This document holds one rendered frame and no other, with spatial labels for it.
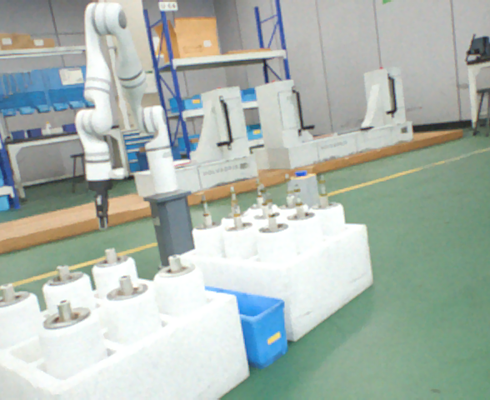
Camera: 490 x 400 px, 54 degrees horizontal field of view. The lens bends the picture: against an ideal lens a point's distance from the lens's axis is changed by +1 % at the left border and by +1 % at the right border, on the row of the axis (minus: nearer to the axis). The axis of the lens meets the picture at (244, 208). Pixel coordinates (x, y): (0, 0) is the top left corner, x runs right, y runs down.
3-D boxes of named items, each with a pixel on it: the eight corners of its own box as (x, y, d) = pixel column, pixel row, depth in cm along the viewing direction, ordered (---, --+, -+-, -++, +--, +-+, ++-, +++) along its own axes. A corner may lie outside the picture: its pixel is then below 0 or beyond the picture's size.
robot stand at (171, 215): (157, 269, 192) (142, 197, 186) (190, 259, 199) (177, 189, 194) (172, 277, 179) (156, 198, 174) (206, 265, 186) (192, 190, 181)
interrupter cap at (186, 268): (150, 277, 96) (150, 273, 96) (179, 264, 101) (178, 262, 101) (174, 281, 90) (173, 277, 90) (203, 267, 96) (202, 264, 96)
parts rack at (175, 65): (172, 172, 685) (140, 11, 647) (277, 149, 778) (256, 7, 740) (190, 172, 631) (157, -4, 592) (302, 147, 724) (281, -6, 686)
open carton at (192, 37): (158, 67, 660) (151, 28, 651) (202, 63, 699) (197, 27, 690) (177, 58, 613) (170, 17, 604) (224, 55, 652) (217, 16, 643)
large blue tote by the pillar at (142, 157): (140, 181, 615) (134, 152, 608) (168, 175, 638) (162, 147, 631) (157, 181, 574) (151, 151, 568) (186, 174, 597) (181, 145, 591)
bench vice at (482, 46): (486, 58, 512) (484, 35, 508) (502, 55, 498) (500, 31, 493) (462, 62, 492) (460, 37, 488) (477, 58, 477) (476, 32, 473)
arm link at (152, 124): (165, 105, 182) (173, 150, 185) (140, 109, 183) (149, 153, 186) (160, 104, 173) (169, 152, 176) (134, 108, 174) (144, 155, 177)
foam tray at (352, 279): (186, 316, 138) (174, 257, 135) (270, 271, 166) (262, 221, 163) (295, 342, 112) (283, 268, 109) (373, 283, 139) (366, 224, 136)
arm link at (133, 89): (116, 65, 164) (143, 60, 163) (140, 122, 186) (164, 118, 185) (114, 82, 158) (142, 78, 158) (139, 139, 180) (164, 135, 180)
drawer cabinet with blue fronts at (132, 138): (119, 178, 713) (109, 132, 701) (148, 172, 736) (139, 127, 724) (132, 179, 663) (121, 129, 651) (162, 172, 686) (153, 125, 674)
